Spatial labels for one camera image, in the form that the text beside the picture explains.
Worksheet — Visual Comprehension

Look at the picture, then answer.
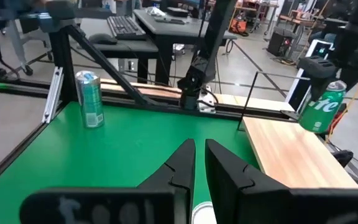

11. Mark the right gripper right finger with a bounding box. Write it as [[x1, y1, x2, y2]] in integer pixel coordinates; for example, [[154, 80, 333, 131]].
[[204, 139, 358, 224]]

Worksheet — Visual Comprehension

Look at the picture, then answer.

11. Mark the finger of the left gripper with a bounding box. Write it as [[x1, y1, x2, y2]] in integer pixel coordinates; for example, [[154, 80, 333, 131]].
[[296, 55, 338, 102]]

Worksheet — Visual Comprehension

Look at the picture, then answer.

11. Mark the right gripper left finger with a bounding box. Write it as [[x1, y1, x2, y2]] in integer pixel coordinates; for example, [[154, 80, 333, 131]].
[[19, 139, 196, 224]]

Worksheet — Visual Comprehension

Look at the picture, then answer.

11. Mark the green Sprite can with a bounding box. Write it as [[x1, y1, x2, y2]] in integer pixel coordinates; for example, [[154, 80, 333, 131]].
[[297, 80, 347, 134]]

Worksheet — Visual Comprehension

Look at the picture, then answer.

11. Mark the blue silver Red Bull can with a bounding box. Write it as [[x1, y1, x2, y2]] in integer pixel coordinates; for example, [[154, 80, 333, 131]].
[[191, 201, 216, 224]]

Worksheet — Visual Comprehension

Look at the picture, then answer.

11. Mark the teal slim can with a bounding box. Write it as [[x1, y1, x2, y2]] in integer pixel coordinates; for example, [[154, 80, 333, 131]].
[[75, 70, 105, 129]]

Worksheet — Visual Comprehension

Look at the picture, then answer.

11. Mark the white stand with black panel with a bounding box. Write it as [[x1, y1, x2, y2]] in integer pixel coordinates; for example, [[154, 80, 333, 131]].
[[284, 39, 335, 113]]

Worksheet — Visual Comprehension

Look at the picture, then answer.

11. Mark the person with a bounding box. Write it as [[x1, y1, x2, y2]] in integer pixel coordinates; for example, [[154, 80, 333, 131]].
[[308, 30, 337, 44]]

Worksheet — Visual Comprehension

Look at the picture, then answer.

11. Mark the black computer tower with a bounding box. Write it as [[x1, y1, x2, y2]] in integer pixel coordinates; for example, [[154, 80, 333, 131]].
[[266, 27, 295, 57]]

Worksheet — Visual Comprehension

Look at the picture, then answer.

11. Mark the green table mat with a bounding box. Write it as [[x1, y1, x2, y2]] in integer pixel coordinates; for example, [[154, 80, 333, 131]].
[[0, 101, 260, 224]]

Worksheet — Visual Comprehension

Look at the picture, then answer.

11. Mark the wooden tray board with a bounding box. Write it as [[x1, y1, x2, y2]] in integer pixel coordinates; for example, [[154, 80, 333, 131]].
[[236, 70, 358, 190]]

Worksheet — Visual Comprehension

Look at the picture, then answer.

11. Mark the metal workshop cart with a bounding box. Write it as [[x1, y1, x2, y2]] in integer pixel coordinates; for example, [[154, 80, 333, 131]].
[[234, 0, 279, 34]]

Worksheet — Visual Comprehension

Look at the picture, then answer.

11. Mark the orange bag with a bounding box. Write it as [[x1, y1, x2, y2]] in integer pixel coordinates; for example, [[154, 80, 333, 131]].
[[228, 17, 249, 35]]

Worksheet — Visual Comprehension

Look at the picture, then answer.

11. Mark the black office desk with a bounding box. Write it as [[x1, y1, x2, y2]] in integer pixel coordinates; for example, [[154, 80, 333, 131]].
[[73, 17, 160, 83], [133, 8, 238, 85]]

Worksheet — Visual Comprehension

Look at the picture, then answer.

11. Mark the silver aluminium brace bar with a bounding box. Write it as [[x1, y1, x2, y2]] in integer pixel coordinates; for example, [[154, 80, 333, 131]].
[[41, 66, 64, 124]]

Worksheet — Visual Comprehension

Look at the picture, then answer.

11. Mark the black box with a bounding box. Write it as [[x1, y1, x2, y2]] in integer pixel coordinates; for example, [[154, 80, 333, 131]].
[[166, 6, 189, 18]]

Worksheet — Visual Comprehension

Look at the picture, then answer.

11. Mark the black flat device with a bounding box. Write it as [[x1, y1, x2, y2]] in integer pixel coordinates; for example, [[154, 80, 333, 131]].
[[154, 17, 186, 26]]

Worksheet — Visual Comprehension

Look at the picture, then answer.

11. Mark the black computer mouse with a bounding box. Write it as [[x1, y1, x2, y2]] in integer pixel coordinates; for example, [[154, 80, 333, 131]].
[[88, 32, 118, 45]]

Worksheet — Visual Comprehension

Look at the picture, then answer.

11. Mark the black keyboard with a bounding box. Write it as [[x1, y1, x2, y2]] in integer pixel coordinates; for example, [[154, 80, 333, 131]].
[[106, 15, 147, 41]]

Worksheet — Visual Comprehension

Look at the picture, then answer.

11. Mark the white crumpled cloth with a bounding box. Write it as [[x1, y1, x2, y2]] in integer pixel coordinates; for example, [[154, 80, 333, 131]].
[[144, 6, 167, 18]]

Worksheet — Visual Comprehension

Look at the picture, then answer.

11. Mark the grey office chair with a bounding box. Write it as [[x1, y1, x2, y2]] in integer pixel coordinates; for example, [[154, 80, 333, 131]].
[[0, 0, 54, 77]]

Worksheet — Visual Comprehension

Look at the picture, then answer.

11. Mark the yellow cable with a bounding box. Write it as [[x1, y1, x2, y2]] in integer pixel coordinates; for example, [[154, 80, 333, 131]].
[[325, 77, 358, 144]]

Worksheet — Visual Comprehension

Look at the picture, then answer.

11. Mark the silver metal mounting bracket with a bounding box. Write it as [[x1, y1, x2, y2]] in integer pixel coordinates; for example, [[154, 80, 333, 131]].
[[197, 85, 217, 113]]

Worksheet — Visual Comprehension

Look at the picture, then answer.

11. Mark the black aluminium table frame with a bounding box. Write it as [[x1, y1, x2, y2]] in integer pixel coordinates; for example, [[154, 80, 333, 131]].
[[0, 9, 358, 194]]

